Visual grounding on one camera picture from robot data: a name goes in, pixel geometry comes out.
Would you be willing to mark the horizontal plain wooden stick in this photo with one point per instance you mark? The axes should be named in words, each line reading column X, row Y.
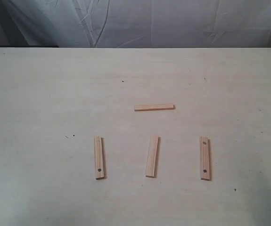
column 156, row 107

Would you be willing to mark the white backdrop cloth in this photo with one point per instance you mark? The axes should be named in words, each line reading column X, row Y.
column 136, row 23

